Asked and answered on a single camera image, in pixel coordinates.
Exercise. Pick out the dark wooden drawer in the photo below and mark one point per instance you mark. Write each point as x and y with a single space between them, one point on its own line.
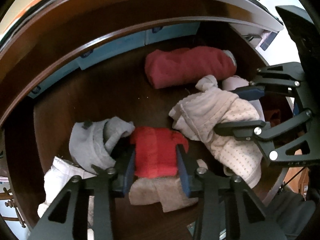
100 100

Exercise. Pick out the grey underwear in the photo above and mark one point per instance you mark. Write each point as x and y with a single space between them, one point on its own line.
87 145

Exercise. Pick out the cream dotted underwear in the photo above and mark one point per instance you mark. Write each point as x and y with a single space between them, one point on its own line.
232 155

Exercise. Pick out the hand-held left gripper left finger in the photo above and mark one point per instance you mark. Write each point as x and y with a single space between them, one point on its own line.
129 175

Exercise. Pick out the beige terry underwear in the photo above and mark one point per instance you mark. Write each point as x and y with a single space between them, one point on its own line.
155 192

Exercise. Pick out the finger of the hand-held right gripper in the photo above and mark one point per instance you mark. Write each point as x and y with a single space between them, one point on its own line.
250 93
237 127

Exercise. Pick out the white underwear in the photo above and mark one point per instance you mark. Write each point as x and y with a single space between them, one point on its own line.
60 177

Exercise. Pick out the dark red grey-band underwear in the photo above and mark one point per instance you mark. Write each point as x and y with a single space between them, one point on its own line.
185 65

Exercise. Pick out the pale pink underwear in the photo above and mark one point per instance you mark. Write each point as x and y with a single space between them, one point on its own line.
235 82

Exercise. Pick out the blue white card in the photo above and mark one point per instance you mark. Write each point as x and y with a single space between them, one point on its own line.
268 40

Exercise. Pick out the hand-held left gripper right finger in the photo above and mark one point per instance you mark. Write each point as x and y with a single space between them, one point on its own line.
183 180

